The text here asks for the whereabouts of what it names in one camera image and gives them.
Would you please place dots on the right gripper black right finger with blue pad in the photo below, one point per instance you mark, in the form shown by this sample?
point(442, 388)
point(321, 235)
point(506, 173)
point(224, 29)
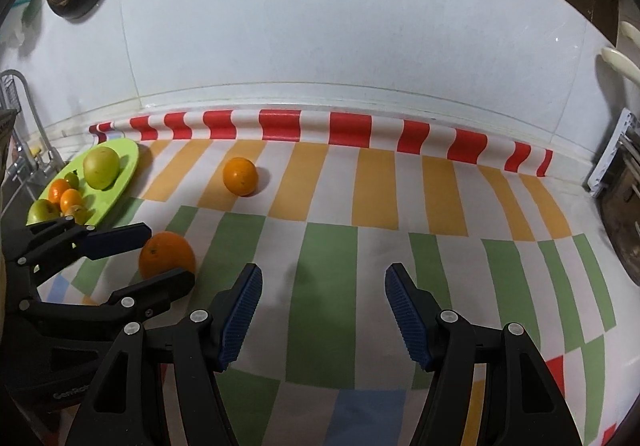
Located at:
point(522, 404)

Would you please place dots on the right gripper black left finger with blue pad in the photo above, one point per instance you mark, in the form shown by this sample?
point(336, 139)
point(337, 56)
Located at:
point(125, 403)

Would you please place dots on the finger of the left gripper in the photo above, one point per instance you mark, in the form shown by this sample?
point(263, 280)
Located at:
point(37, 252)
point(138, 302)

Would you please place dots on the green-orange tangerine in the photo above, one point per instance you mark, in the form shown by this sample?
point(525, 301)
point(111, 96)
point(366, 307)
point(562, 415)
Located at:
point(42, 210)

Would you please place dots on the small yellow-green fruit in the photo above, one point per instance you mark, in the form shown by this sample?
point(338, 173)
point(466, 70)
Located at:
point(79, 213)

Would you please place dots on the large front orange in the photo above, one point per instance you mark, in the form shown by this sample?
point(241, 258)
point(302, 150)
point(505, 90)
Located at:
point(163, 252)

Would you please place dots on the small green citrus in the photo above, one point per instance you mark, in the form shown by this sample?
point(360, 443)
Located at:
point(72, 180)

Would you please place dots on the large green apple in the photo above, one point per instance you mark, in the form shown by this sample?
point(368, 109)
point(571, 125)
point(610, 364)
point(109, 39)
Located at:
point(101, 167)

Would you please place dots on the small orange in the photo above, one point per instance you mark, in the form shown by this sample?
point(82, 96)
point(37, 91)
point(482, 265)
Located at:
point(240, 176)

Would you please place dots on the green plate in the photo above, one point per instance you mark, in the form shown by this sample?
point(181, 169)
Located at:
point(88, 187)

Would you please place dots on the thin chrome faucet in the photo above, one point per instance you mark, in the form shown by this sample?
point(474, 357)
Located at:
point(32, 144)

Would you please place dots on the colourful striped tablecloth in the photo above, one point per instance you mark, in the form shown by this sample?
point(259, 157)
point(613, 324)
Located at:
point(340, 197)

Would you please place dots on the steel pot on rack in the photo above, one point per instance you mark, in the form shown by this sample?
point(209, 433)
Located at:
point(619, 208)

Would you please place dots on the tissue pack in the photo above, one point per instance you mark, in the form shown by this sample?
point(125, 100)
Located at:
point(17, 10)

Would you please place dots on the dish rack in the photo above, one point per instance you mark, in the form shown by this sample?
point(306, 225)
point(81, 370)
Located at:
point(625, 137)

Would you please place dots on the lower cream pan handle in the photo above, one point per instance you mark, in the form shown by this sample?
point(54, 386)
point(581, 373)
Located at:
point(621, 64)

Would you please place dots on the cream pan handle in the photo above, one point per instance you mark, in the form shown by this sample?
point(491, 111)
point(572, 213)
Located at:
point(630, 31)
point(621, 64)

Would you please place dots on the upper cream pan handle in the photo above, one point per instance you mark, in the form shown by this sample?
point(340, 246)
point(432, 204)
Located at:
point(630, 31)

